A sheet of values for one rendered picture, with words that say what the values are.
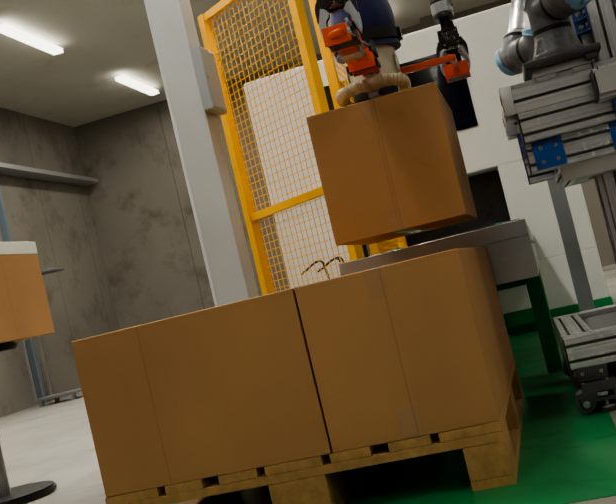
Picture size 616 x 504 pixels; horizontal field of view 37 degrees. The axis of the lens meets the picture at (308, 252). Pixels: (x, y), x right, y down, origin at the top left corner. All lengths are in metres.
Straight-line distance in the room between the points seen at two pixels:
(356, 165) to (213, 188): 1.63
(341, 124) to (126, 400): 1.04
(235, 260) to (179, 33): 1.10
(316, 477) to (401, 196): 0.92
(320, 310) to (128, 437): 0.59
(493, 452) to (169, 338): 0.82
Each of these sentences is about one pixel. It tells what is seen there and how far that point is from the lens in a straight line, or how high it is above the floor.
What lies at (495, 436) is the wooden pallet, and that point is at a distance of 2.14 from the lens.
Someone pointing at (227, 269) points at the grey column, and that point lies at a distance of 4.27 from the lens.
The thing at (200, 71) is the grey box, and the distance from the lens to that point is 4.36.
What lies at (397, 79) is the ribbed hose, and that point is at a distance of 2.89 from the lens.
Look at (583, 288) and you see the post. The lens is 3.92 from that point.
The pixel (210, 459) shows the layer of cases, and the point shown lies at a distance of 2.29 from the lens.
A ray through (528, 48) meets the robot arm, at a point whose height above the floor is 1.19.
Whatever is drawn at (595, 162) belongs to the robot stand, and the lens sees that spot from 2.98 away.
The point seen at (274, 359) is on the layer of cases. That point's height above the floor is 0.39.
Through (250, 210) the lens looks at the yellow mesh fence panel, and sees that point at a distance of 4.81.
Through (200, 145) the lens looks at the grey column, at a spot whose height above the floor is 1.32.
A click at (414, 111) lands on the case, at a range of 2.75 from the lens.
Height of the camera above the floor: 0.51
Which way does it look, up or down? 3 degrees up
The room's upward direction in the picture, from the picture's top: 13 degrees counter-clockwise
